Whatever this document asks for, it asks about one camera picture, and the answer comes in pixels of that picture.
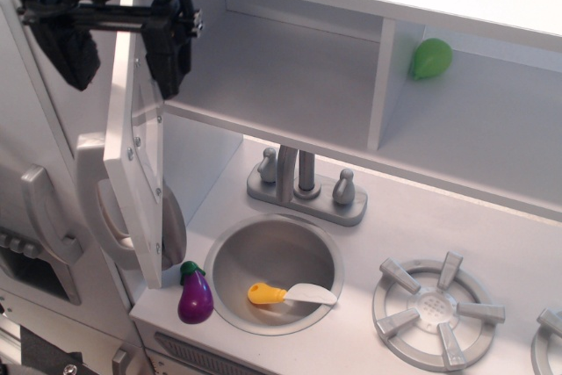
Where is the grey toy faucet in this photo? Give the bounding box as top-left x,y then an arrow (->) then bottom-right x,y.
247,145 -> 368,227

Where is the white toy microwave door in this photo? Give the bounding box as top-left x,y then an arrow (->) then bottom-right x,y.
75,0 -> 165,290

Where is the round metal sink bowl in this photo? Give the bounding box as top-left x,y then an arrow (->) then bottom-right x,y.
204,214 -> 344,335

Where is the grey ice dispenser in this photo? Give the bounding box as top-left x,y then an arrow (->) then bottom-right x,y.
1,227 -> 82,306

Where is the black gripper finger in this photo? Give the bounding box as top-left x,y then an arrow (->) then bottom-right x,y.
141,19 -> 191,100
31,23 -> 99,91

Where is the grey fridge door handle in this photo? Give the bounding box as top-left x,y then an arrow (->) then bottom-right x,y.
20,164 -> 83,265

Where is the grey toy wall phone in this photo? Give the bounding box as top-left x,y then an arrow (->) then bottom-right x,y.
162,184 -> 187,270

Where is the yellow handled toy knife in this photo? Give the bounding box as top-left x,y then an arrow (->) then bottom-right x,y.
247,283 -> 337,306

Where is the grey oven door handle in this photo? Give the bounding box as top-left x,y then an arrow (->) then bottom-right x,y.
112,349 -> 131,375

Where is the purple toy eggplant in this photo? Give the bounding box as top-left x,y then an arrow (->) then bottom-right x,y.
177,261 -> 214,324

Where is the green toy pear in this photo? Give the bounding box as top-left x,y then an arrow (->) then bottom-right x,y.
412,38 -> 453,80

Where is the grey toy stove burner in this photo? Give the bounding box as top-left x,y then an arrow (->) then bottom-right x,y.
372,251 -> 506,372

